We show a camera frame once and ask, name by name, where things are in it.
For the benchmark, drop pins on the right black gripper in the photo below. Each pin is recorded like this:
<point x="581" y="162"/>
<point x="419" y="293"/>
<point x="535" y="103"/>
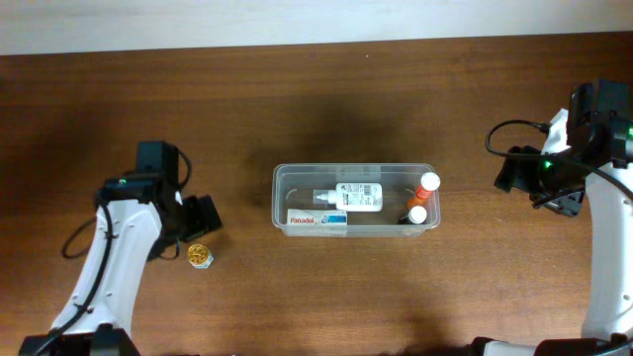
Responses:
<point x="514" y="168"/>

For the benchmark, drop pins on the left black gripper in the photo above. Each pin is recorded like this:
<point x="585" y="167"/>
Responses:
<point x="204" y="221"/>

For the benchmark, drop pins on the gold lid balm jar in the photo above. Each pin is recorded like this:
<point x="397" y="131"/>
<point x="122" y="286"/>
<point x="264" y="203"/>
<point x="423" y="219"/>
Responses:
<point x="200" y="256"/>

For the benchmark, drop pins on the orange tube white cap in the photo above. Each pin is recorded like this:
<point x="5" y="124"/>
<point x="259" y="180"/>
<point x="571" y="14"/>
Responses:
<point x="428" y="184"/>

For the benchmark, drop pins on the white Panadol box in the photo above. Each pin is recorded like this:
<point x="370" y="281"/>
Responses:
<point x="319" y="218"/>

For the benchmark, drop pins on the dark bottle white cap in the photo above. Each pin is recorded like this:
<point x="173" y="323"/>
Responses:
<point x="415" y="215"/>

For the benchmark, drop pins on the white spray bottle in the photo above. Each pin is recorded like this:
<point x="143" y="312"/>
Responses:
<point x="352" y="197"/>

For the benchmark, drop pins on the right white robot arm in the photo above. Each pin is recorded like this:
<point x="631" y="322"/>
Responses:
<point x="607" y="328"/>

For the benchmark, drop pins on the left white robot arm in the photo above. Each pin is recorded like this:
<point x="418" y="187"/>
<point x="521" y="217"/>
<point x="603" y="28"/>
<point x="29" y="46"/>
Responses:
<point x="137" y="216"/>

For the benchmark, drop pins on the clear plastic container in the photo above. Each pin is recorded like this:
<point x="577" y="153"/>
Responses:
<point x="293" y="186"/>

